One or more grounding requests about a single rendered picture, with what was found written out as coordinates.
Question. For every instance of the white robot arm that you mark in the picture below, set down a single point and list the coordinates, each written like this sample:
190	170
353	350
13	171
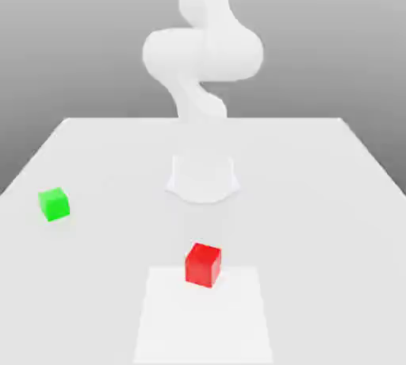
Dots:
203	50

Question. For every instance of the small red cube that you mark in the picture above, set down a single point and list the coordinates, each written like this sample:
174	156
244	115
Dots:
202	265

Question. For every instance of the small green cube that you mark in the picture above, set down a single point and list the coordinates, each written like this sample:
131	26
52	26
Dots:
54	204

